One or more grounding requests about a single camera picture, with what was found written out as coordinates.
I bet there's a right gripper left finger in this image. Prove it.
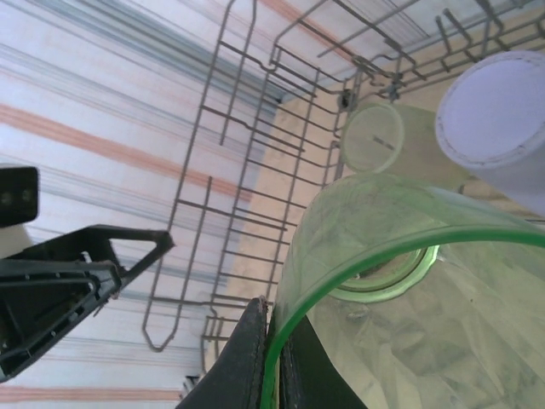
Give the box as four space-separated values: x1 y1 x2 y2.
175 295 276 409

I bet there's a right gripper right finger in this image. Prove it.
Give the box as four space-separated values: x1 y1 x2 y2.
278 313 371 409

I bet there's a short green translucent cup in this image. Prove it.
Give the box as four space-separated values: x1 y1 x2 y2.
260 173 545 409

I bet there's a frosted pale green cup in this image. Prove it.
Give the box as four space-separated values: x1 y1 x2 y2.
341 101 473 195

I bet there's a purple plastic cup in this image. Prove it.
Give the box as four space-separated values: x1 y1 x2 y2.
433 49 545 214

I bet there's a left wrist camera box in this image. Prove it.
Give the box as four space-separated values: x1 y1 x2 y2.
0 165 40 256

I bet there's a grey wire dish rack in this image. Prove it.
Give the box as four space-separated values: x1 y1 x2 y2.
142 0 545 354

